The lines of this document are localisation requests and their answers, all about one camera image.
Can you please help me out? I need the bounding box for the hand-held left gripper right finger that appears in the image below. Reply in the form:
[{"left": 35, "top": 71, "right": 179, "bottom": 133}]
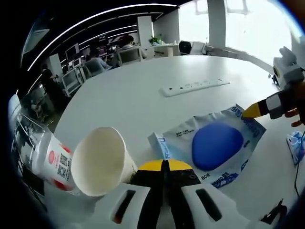
[{"left": 166, "top": 159, "right": 254, "bottom": 229}]

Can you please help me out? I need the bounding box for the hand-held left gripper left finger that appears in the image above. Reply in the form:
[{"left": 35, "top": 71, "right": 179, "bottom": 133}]
[{"left": 89, "top": 159, "right": 165, "bottom": 229}]

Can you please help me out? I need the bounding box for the blue tissue pack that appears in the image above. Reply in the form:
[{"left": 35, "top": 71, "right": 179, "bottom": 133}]
[{"left": 285, "top": 130, "right": 305, "bottom": 165}]

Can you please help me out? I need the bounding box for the wet wipes pack blue lid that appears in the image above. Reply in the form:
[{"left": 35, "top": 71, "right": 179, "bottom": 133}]
[{"left": 147, "top": 104, "right": 267, "bottom": 189}]

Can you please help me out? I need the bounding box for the white paper cup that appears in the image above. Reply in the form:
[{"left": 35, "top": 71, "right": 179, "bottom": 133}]
[{"left": 71, "top": 126, "right": 138, "bottom": 198}]

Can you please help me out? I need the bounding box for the clear water bottle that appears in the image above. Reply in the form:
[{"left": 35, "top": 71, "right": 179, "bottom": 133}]
[{"left": 8, "top": 94, "right": 81, "bottom": 197}]

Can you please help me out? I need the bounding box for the white power strip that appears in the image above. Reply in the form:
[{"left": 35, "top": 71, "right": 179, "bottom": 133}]
[{"left": 159, "top": 78, "right": 231, "bottom": 97}]

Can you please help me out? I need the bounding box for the black chair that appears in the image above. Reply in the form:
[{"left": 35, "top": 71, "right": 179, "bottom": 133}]
[{"left": 178, "top": 41, "right": 193, "bottom": 56}]

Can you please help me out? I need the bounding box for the white office chair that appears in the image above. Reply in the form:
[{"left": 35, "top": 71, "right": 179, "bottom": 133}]
[{"left": 118, "top": 46, "right": 143, "bottom": 67}]

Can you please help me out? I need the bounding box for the potted plant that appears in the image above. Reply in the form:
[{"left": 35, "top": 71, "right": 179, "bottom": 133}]
[{"left": 149, "top": 34, "right": 163, "bottom": 46}]

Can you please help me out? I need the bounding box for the ceiling light strip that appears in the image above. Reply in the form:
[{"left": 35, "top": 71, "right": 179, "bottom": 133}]
[{"left": 27, "top": 3, "right": 179, "bottom": 72}]

